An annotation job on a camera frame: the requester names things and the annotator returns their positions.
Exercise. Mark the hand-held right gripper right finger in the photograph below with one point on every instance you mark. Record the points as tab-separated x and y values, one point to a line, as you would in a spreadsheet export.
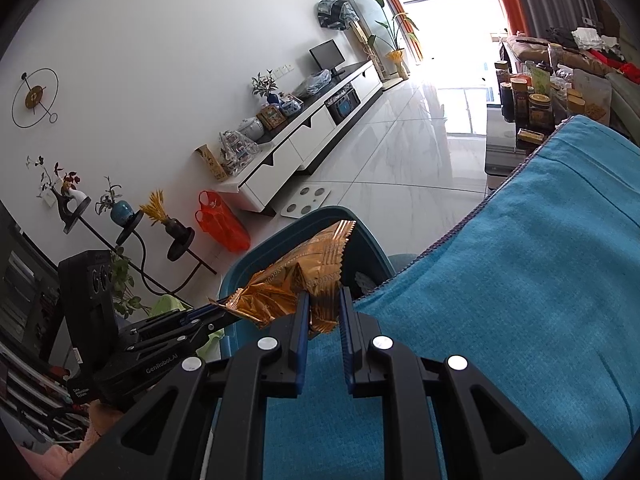
346	340

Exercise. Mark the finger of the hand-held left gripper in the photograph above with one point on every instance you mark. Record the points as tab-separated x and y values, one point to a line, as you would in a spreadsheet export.
175	337
200	315

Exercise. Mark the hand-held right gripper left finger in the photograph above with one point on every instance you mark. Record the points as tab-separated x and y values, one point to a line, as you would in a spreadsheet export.
302	340

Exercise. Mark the golden snack wrapper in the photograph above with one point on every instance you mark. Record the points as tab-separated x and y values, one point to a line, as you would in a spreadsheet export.
295	270

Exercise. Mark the blue plastic bin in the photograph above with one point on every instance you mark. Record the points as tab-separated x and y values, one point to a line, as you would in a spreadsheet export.
372	255

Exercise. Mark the person's left forearm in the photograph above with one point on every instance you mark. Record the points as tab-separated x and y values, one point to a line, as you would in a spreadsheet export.
45	462

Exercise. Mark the green plastic stool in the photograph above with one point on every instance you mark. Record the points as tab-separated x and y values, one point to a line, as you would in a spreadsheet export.
167	306

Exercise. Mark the leafy green floor plant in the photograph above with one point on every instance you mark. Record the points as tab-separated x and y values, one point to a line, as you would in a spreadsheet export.
125	285

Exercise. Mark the dark shelf unit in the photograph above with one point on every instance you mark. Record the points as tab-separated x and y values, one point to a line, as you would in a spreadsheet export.
25	285

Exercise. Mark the black three-tray plant stand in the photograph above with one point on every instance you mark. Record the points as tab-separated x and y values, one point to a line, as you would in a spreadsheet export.
130	225

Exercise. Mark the blue pot with plant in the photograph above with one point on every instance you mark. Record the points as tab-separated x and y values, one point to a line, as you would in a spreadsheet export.
120	211

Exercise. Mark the black vase with yellow wheat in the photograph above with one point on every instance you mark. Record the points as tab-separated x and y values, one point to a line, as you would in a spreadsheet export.
172	225

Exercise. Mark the orange plastic bag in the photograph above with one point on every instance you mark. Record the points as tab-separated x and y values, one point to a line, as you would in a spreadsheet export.
222	222

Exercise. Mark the white vase with red leaves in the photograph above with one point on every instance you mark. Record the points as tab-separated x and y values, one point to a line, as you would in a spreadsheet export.
72	192

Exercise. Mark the white bathroom scale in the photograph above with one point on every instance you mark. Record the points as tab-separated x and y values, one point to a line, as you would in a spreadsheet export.
305	202

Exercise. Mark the golden gift box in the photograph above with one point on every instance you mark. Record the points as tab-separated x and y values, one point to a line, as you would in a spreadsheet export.
212	162

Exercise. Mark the blue floral blanket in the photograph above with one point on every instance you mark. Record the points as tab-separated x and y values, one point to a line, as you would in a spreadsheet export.
500	285

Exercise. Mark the glass ship ornament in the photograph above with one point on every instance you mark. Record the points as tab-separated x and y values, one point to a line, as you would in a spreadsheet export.
239	152

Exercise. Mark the white ceramic jar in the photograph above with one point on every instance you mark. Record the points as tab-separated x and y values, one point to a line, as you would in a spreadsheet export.
251	129

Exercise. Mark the white and black cabinet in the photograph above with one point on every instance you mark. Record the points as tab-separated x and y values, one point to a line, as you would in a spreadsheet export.
310	135

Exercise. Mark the blue and white porcelain jar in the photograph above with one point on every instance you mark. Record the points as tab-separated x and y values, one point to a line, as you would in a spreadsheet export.
291	106

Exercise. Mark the blue vase with branches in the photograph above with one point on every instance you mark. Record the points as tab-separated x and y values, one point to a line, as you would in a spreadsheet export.
265	87

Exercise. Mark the glass coffee table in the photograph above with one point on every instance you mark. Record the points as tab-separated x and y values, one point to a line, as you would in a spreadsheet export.
500	155

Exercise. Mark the clear plastic bag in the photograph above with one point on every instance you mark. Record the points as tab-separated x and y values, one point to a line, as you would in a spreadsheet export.
311	85

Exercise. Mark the yellow wrapped plant pot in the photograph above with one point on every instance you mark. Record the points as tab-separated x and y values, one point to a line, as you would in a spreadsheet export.
397	65

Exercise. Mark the black monitor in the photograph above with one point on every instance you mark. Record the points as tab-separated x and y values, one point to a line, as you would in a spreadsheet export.
326	55

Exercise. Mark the cluster of jars and packets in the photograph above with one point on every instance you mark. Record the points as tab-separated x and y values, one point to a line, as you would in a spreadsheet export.
540	95

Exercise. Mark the tall green houseplant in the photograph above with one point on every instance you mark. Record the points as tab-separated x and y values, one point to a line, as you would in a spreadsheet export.
395	25

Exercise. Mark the covered standing fan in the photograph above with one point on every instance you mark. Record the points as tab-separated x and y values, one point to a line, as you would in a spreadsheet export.
335	14

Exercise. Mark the white standing air conditioner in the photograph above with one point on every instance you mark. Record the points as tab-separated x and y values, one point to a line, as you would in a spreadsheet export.
357	5

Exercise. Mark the brown sofa ottoman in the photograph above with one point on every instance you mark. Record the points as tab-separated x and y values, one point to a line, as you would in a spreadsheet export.
535	52

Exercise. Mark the green fabric sofa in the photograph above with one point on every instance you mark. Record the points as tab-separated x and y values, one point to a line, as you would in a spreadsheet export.
625	102

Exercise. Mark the black clothes pile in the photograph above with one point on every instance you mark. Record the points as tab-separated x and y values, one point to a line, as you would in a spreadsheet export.
560	36

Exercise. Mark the white clothes pile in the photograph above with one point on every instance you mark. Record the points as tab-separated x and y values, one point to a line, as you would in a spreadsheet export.
586	37

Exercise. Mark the red cloth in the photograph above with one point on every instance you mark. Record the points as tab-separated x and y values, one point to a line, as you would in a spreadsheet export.
620	65

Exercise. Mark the wooden picture frame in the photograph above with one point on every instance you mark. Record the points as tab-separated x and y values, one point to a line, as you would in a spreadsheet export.
271	117

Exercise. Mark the round black wall clock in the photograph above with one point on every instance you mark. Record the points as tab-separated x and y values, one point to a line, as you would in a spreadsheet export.
34	97

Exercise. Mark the white wall switch panel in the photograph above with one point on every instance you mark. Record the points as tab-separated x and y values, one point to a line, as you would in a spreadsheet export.
282	69

